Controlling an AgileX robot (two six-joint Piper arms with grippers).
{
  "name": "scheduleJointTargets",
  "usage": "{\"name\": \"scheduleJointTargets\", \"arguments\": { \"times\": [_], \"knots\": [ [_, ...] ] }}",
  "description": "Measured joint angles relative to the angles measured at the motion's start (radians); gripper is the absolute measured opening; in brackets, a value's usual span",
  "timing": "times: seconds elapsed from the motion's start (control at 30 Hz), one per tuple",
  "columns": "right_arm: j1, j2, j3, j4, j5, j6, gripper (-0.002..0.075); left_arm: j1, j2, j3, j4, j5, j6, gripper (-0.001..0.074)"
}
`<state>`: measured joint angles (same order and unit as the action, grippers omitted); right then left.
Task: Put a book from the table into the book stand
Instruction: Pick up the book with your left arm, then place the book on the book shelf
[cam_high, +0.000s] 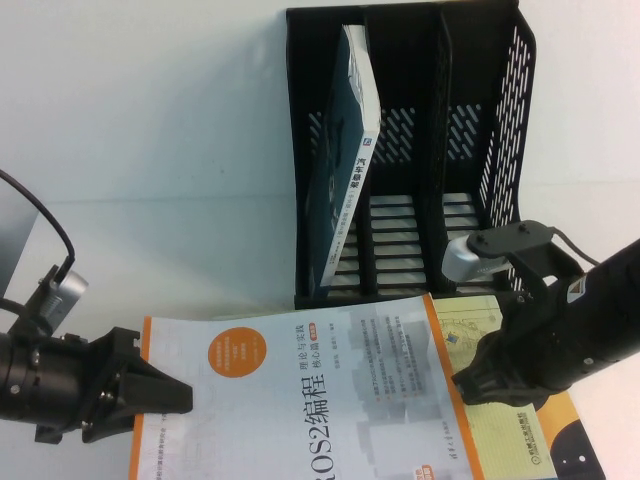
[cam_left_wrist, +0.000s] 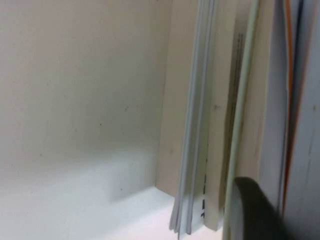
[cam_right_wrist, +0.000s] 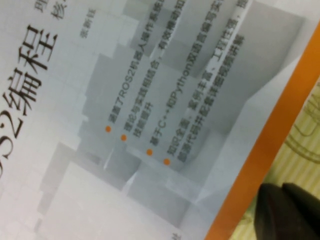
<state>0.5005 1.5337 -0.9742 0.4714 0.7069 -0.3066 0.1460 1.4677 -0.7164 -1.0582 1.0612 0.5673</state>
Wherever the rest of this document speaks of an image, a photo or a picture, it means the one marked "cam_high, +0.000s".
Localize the black left camera cable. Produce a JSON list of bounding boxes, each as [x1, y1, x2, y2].
[[0, 168, 77, 275]]

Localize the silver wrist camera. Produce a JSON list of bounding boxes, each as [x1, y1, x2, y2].
[[17, 263, 91, 337], [442, 219, 587, 297]]

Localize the yellow green mechanical design book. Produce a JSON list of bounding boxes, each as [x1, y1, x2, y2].
[[429, 293, 560, 480]]

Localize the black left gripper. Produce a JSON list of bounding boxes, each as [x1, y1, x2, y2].
[[80, 326, 195, 445]]

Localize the dark blue orange book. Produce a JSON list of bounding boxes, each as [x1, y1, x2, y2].
[[535, 388, 607, 480]]

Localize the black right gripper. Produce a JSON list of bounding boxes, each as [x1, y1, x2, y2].
[[451, 282, 574, 407]]

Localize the black mesh book stand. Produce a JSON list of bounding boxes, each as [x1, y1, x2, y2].
[[284, 0, 544, 309]]

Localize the black right camera cable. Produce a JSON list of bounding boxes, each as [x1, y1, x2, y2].
[[548, 227, 604, 267]]

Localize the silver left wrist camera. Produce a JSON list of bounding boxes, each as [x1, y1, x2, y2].
[[17, 263, 91, 337]]

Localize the black camera cable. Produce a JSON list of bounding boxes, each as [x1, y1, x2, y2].
[[548, 227, 604, 267], [0, 168, 77, 275]]

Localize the white orange ROS2 book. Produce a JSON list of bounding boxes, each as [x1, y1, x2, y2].
[[127, 293, 485, 480]]

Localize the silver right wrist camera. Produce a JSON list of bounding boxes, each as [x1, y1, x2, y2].
[[442, 219, 587, 297]]

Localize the teal cover book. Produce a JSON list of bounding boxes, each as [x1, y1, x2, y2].
[[303, 23, 380, 292]]

